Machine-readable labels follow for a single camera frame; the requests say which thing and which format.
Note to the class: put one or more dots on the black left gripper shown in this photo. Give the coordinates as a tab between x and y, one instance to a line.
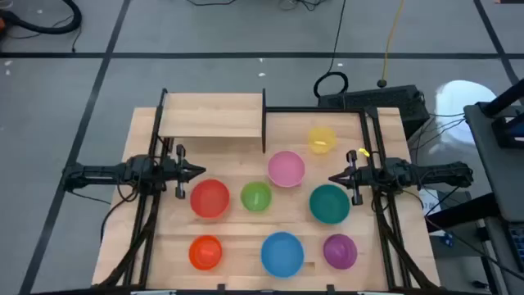
180	170

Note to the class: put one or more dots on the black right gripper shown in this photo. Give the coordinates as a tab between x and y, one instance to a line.
355	176

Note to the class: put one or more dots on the red plastic bowl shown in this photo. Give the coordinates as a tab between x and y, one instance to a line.
209	198

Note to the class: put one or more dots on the yellow plastic bowl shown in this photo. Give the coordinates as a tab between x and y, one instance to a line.
322	140

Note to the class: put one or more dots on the orange plastic bowl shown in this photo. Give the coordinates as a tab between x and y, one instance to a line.
205	252

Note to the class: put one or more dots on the blue plastic bowl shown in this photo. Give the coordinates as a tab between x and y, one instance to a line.
282	255

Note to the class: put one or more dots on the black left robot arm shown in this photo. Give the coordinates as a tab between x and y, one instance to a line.
102	171

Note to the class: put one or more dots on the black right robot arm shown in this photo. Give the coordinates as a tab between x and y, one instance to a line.
434	174

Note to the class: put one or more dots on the wooden shelf with black sides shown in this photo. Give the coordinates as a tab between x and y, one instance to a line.
210	114

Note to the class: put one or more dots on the teal plastic bowl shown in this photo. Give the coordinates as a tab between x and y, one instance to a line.
329	204

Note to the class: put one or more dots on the small yellow tag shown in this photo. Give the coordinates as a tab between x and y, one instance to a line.
364	152

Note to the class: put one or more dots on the pink plastic bowl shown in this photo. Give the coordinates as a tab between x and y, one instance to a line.
286	169

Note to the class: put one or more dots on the green plastic bowl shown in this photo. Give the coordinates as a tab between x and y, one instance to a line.
256	196

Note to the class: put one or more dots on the purple plastic bowl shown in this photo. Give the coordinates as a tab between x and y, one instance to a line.
340	251

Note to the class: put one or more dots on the black computer tower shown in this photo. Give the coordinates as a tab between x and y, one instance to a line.
372	104

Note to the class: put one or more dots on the white paper sheet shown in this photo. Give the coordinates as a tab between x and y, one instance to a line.
430	206

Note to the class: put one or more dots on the small blue item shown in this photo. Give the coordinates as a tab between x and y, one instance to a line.
448	239

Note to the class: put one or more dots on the white round stool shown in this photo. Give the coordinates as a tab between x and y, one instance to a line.
454	106

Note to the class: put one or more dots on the grey cart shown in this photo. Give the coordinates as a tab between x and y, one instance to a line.
499	176

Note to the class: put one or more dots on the black device on cart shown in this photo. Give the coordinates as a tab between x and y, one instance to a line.
507	127

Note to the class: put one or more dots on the laptop keyboard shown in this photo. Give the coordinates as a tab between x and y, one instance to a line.
516	243

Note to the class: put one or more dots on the black metal table frame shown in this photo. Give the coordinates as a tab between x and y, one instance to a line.
364	135

